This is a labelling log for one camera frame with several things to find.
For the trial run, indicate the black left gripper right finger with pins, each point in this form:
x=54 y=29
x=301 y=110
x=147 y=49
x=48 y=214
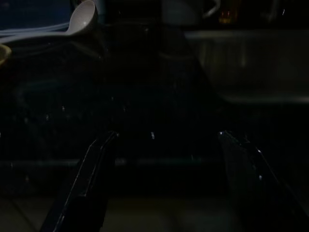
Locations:
x=256 y=193

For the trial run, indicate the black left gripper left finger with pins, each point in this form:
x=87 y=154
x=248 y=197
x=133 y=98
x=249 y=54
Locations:
x=84 y=188

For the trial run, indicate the stainless steel sink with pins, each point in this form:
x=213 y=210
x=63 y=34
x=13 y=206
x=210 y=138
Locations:
x=253 y=62

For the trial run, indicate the white plastic ladle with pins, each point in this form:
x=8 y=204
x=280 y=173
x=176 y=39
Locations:
x=84 y=17

